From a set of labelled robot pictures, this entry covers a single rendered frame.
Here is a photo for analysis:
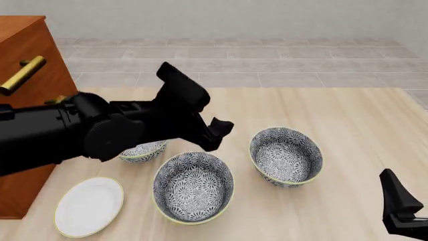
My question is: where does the wooden cabinet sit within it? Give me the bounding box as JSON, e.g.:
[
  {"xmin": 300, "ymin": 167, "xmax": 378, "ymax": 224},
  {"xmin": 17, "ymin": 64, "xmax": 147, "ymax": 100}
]
[{"xmin": 0, "ymin": 15, "xmax": 79, "ymax": 220}]

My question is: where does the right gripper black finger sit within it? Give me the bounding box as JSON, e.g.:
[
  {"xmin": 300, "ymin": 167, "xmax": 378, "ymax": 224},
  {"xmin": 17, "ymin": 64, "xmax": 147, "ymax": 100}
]
[{"xmin": 379, "ymin": 168, "xmax": 425, "ymax": 215}]

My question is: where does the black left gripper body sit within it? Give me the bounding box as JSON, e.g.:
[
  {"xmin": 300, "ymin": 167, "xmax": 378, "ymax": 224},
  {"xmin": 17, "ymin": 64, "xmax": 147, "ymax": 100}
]
[{"xmin": 181, "ymin": 112, "xmax": 213, "ymax": 149}]

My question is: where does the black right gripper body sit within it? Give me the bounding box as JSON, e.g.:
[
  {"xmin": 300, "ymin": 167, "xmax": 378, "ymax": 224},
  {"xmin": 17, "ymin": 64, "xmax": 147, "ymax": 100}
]
[{"xmin": 382, "ymin": 212, "xmax": 428, "ymax": 237}]

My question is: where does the patterned black white bowl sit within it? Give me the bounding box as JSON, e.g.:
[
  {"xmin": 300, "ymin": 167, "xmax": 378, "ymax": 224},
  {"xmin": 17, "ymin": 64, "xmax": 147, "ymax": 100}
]
[
  {"xmin": 152, "ymin": 151, "xmax": 235, "ymax": 226},
  {"xmin": 248, "ymin": 127, "xmax": 325, "ymax": 189},
  {"xmin": 118, "ymin": 140, "xmax": 168, "ymax": 164}
]

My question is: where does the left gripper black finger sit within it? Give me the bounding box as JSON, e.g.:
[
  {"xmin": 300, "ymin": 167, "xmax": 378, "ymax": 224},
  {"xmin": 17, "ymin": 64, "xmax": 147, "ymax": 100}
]
[
  {"xmin": 197, "ymin": 135, "xmax": 224, "ymax": 153},
  {"xmin": 209, "ymin": 116, "xmax": 235, "ymax": 139}
]

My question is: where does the white plate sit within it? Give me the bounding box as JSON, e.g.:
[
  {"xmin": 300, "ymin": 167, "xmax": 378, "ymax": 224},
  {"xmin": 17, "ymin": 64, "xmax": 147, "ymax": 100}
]
[{"xmin": 53, "ymin": 176, "xmax": 125, "ymax": 238}]

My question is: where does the long brass drawer handle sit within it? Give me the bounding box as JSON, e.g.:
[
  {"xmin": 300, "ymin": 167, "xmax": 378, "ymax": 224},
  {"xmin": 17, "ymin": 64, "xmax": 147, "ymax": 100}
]
[{"xmin": 0, "ymin": 55, "xmax": 47, "ymax": 97}]

